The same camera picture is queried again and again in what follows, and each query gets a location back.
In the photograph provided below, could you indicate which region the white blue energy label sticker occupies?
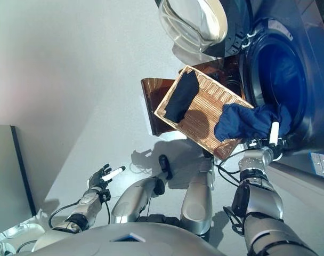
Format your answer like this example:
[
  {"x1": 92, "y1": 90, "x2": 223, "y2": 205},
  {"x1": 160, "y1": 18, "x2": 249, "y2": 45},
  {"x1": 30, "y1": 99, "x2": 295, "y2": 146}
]
[{"x1": 308, "y1": 151, "x2": 324, "y2": 180}]

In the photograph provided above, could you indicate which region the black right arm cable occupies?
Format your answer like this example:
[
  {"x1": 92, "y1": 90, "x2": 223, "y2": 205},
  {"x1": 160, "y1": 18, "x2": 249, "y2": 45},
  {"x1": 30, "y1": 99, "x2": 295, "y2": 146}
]
[{"x1": 214, "y1": 150, "x2": 248, "y2": 187}]

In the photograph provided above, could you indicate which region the black cloth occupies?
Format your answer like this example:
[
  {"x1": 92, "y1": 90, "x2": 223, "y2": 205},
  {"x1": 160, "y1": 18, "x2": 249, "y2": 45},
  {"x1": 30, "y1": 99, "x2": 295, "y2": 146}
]
[{"x1": 164, "y1": 69, "x2": 200, "y2": 124}]

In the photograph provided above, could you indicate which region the round glass washing machine door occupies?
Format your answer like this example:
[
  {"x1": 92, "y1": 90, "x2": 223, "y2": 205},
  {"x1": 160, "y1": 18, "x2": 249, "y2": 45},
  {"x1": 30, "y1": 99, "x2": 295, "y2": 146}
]
[{"x1": 158, "y1": 0, "x2": 253, "y2": 58}]

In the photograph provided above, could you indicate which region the right silver robot leg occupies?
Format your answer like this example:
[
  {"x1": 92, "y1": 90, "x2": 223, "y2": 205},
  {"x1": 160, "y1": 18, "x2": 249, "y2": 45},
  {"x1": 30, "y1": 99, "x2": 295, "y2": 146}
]
[{"x1": 180, "y1": 156, "x2": 215, "y2": 236}]

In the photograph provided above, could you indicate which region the grey front-load washing machine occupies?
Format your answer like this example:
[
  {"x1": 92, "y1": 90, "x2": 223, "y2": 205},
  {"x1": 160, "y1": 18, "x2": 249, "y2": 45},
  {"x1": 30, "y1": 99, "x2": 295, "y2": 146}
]
[{"x1": 223, "y1": 0, "x2": 324, "y2": 185}]

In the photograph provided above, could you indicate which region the silver robot torso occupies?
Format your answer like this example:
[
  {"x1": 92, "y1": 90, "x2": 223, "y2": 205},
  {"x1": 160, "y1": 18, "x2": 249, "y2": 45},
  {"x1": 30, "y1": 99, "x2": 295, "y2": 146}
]
[{"x1": 18, "y1": 213, "x2": 232, "y2": 256}]

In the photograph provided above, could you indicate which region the left silver robot leg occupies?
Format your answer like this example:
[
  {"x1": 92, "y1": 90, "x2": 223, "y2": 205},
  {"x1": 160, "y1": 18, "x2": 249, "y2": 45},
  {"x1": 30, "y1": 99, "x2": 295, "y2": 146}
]
[{"x1": 110, "y1": 154, "x2": 174, "y2": 225}]

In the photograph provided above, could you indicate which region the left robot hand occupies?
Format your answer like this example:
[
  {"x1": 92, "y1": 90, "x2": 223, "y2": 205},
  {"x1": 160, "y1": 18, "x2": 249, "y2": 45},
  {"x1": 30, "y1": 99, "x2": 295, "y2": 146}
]
[{"x1": 87, "y1": 164, "x2": 126, "y2": 192}]

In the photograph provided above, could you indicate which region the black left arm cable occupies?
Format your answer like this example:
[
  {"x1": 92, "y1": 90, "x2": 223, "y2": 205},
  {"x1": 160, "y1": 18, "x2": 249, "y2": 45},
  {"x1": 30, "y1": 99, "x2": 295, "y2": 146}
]
[{"x1": 48, "y1": 198, "x2": 111, "y2": 230}]

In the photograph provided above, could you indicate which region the blue cloth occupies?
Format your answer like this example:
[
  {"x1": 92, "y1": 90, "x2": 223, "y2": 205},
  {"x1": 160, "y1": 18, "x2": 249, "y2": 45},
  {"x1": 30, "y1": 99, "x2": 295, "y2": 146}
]
[{"x1": 214, "y1": 103, "x2": 293, "y2": 141}]

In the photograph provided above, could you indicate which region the brown glossy side table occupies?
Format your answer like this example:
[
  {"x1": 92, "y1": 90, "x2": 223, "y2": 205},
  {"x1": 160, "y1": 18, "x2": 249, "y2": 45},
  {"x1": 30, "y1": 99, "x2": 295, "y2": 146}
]
[{"x1": 140, "y1": 55, "x2": 243, "y2": 137}]

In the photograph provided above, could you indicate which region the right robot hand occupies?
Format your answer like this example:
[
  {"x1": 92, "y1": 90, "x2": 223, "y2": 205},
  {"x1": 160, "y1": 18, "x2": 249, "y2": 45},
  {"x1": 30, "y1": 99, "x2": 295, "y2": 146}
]
[{"x1": 268, "y1": 122, "x2": 288, "y2": 161}]

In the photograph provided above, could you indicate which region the wicker laundry basket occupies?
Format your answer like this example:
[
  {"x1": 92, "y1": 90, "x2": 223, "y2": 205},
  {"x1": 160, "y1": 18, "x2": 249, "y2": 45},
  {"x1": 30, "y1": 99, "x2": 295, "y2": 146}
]
[{"x1": 153, "y1": 65, "x2": 255, "y2": 161}]

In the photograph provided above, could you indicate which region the thin grey floor cable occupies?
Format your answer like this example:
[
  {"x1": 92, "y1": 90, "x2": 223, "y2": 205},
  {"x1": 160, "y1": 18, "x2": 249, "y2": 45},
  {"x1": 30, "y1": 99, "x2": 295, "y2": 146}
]
[{"x1": 129, "y1": 161, "x2": 163, "y2": 176}]

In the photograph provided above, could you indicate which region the silver robot leg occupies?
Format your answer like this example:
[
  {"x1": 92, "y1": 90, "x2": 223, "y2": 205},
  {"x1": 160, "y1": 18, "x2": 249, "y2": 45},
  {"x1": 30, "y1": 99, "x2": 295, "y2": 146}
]
[
  {"x1": 180, "y1": 156, "x2": 215, "y2": 236},
  {"x1": 110, "y1": 154, "x2": 174, "y2": 225}
]

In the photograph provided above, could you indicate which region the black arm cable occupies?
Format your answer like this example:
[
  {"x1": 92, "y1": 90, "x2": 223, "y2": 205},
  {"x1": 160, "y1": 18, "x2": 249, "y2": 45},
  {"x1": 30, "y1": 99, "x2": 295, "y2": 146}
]
[
  {"x1": 214, "y1": 150, "x2": 248, "y2": 187},
  {"x1": 48, "y1": 198, "x2": 111, "y2": 230}
]

